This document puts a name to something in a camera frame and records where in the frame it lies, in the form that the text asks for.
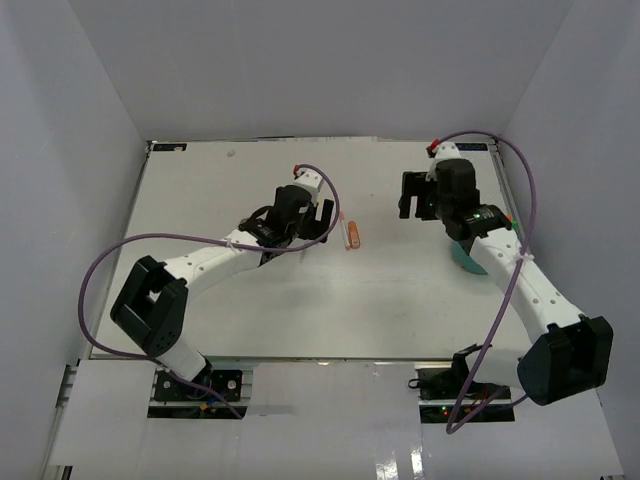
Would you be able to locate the right blue corner label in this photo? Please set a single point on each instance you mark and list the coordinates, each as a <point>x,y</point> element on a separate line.
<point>472,146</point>

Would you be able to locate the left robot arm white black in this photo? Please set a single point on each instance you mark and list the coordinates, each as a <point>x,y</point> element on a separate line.
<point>151,306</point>

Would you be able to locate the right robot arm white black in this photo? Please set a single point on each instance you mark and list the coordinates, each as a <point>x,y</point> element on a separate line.
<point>569,351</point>

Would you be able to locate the pink cap white marker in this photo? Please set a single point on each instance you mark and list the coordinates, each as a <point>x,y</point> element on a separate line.
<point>344,231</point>

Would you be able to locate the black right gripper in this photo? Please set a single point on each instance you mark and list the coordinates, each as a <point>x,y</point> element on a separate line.
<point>416,184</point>

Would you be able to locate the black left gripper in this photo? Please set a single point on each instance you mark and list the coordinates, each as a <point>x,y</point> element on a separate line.
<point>319,227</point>

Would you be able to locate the teal round organizer container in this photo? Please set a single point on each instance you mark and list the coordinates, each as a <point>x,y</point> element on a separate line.
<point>462,259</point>

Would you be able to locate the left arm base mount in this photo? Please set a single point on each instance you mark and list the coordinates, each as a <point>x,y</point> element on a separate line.
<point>223,394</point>

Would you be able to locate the blue corner label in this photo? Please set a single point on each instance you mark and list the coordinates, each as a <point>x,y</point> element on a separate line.
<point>472,146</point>
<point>169,147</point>

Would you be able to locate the left blue corner label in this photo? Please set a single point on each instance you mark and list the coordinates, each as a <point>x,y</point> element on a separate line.
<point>169,147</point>

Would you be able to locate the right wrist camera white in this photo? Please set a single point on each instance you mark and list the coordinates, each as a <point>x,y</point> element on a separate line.
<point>441,151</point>

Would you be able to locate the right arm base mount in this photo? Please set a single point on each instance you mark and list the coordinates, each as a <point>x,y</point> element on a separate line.
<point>439,387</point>

